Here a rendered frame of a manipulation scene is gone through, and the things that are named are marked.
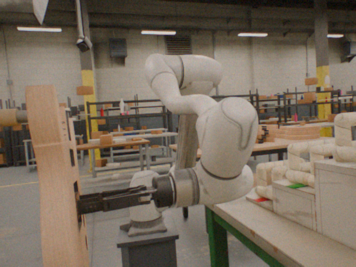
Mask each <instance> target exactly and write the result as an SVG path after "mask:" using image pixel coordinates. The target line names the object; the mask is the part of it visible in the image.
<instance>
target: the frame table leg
mask: <svg viewBox="0 0 356 267"><path fill-rule="evenodd" d="M207 220H208V237H209V245H210V262H211V267H229V258H228V240H227V230H226V229H225V228H223V227H222V226H221V225H219V224H218V222H216V221H214V219H213V210H211V209H210V208H208V207H207Z"/></svg>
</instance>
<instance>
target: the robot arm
mask: <svg viewBox="0 0 356 267"><path fill-rule="evenodd" d="M145 76H146V80H147V82H148V85H149V86H150V87H151V89H152V91H153V92H154V93H155V95H157V96H158V97H159V98H160V100H161V101H162V102H163V103H164V105H165V106H166V108H167V109H168V110H169V111H171V112H173V113H175V114H178V115H180V119H179V130H178V137H177V148H176V159H175V165H174V166H173V167H172V168H170V171H169V173H168V174H164V175H159V174H158V173H156V172H154V171H151V170H146V171H140V172H137V173H135V174H134V176H133V178H132V180H131V182H130V184H129V188H125V189H117V190H109V191H102V192H100V193H99V192H97V193H89V194H84V195H80V196H79V199H80V200H77V206H78V214H79V215H83V214H87V213H94V212H100V211H103V212H108V211H114V210H117V209H122V208H128V207H129V212H130V220H129V221H127V222H126V223H123V224H120V230H129V232H128V237H135V236H141V235H149V234H152V233H164V232H167V228H166V227H165V224H164V217H163V216H162V211H164V210H166V209H168V208H179V207H187V206H194V205H196V204H203V205H214V204H221V203H226V202H231V201H234V200H237V199H238V198H241V197H243V196H244V195H246V194H248V193H249V192H250V191H251V190H252V188H253V184H254V176H253V172H252V171H251V169H250V168H249V167H248V166H247V165H246V164H247V162H248V159H249V157H250V155H251V153H252V150H253V148H254V145H255V142H256V138H257V132H258V127H259V121H258V116H257V111H256V109H255V108H254V107H253V106H252V105H251V104H250V102H248V101H247V100H245V99H243V98H239V97H227V98H225V99H223V100H221V101H220V102H216V101H215V100H213V99H212V98H210V97H209V94H210V92H211V90H212V88H214V87H216V86H218V85H219V84H220V82H221V80H222V78H223V69H222V66H221V64H220V63H219V62H217V61H216V60H214V59H211V58H209V57H207V56H202V55H180V56H172V55H161V54H152V55H150V56H149V57H148V58H147V60H146V64H145ZM198 142H199V148H200V149H201V150H202V155H201V158H200V160H199V161H198V163H197V164H196V165H195V162H196V157H197V150H198Z"/></svg>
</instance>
